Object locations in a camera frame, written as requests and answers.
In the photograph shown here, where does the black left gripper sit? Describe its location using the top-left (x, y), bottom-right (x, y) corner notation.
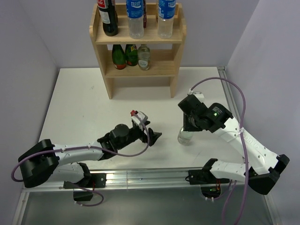
top-left (117, 120), bottom-right (161, 150)

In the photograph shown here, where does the clear glass bottle front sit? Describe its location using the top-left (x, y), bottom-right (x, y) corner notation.
top-left (177, 127), bottom-right (194, 145)

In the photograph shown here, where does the clear glass bottle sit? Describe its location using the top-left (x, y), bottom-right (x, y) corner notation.
top-left (138, 44), bottom-right (150, 70)
top-left (177, 127), bottom-right (194, 145)

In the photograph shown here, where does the green glass bottle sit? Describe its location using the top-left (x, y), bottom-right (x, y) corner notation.
top-left (125, 44), bottom-right (138, 66)

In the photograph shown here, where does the Pocari Sweat bottle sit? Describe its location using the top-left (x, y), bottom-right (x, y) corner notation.
top-left (157, 0), bottom-right (176, 39)
top-left (126, 0), bottom-right (144, 39)

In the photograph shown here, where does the blue grape juice carton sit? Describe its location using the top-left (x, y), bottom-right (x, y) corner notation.
top-left (143, 0), bottom-right (147, 28)

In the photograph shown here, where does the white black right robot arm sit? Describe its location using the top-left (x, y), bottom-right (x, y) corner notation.
top-left (178, 94), bottom-right (290, 195)

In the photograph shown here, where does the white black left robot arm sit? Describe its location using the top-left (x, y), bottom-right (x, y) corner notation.
top-left (18, 124), bottom-right (162, 188)

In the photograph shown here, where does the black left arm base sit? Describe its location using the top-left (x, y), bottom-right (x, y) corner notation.
top-left (63, 173), bottom-right (106, 207)

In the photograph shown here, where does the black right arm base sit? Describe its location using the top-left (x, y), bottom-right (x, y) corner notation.
top-left (185, 169), bottom-right (230, 185)

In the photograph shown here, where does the wooden two-tier shelf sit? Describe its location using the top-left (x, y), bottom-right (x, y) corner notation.
top-left (89, 3), bottom-right (187, 98)

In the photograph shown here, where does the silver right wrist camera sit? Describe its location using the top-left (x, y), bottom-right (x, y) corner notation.
top-left (188, 89), bottom-right (205, 102)

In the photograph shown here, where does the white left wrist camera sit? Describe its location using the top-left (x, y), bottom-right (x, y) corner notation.
top-left (130, 110), bottom-right (150, 130)

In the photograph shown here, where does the aluminium frame rail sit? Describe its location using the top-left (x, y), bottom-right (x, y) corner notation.
top-left (13, 66), bottom-right (268, 225)

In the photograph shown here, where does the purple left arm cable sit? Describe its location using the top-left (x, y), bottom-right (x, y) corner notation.
top-left (11, 114), bottom-right (150, 207)

